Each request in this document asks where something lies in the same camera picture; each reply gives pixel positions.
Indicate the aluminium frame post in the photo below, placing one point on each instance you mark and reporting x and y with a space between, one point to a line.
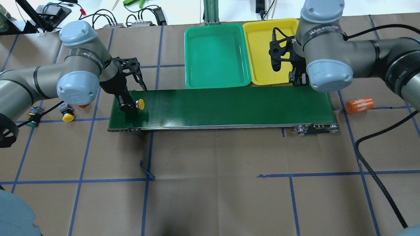
211 12

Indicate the green conveyor belt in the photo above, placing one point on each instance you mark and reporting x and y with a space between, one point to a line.
302 108

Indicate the orange cylinder with white print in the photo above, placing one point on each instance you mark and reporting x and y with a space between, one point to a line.
359 105

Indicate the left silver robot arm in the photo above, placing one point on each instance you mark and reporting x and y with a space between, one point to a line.
87 66

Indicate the green handled reacher tool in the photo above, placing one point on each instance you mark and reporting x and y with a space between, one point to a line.
141 4

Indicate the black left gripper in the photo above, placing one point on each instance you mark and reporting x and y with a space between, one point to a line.
112 84

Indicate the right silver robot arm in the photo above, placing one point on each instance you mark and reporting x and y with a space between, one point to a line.
323 54

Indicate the green plastic tray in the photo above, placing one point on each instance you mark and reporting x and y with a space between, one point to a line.
216 57

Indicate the black power adapter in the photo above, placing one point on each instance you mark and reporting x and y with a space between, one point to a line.
161 19

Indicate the loose blue tape strip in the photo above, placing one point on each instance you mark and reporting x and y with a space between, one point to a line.
149 176

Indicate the yellow push button switch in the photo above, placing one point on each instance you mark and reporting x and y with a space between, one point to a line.
140 104

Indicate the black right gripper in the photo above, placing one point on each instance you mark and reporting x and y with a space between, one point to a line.
298 76

